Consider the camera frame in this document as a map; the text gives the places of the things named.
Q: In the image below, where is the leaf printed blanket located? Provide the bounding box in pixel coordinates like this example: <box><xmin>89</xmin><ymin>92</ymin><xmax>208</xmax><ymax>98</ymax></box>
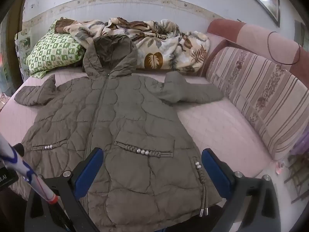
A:
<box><xmin>54</xmin><ymin>17</ymin><xmax>210</xmax><ymax>74</ymax></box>

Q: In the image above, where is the purple cloth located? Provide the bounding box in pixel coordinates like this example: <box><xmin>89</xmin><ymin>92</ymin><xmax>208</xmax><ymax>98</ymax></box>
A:
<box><xmin>288</xmin><ymin>128</ymin><xmax>309</xmax><ymax>157</ymax></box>

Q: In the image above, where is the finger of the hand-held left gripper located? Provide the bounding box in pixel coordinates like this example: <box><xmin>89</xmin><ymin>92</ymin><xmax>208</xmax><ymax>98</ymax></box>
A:
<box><xmin>12</xmin><ymin>144</ymin><xmax>25</xmax><ymax>157</ymax></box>

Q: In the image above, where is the pink sofa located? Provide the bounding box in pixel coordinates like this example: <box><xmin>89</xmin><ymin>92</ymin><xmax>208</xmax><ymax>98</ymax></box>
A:
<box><xmin>0</xmin><ymin>18</ymin><xmax>309</xmax><ymax>199</ymax></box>

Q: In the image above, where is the white pillow with green print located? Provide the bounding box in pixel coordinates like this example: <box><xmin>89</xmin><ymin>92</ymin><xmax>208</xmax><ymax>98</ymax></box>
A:
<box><xmin>14</xmin><ymin>28</ymin><xmax>33</xmax><ymax>78</ymax></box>

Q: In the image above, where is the green patterned pillow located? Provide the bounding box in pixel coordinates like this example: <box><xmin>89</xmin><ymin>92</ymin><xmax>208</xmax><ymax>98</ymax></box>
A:
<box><xmin>26</xmin><ymin>20</ymin><xmax>86</xmax><ymax>79</ymax></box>

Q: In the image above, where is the olive quilted hooded jacket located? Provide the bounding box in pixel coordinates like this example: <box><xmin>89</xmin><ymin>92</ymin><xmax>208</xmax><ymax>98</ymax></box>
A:
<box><xmin>14</xmin><ymin>35</ymin><xmax>223</xmax><ymax>228</ymax></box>

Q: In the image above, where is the black cable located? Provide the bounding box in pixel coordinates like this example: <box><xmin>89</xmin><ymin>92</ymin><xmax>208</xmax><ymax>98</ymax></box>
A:
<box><xmin>267</xmin><ymin>31</ymin><xmax>302</xmax><ymax>66</ymax></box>

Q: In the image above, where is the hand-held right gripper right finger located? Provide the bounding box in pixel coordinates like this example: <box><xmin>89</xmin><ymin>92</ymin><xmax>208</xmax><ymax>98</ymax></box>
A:
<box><xmin>201</xmin><ymin>148</ymin><xmax>283</xmax><ymax>232</ymax></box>

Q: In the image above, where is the striped floral backrest cushion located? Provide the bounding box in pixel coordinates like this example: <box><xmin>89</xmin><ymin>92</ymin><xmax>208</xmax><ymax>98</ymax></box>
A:
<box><xmin>206</xmin><ymin>46</ymin><xmax>309</xmax><ymax>161</ymax></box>

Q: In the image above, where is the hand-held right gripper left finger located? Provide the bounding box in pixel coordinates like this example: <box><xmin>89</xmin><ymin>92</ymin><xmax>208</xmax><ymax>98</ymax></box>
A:
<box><xmin>24</xmin><ymin>147</ymin><xmax>104</xmax><ymax>232</ymax></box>

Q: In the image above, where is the grey wall fixture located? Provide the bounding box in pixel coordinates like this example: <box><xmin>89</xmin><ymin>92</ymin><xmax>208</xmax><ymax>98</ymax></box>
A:
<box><xmin>295</xmin><ymin>20</ymin><xmax>306</xmax><ymax>47</ymax></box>

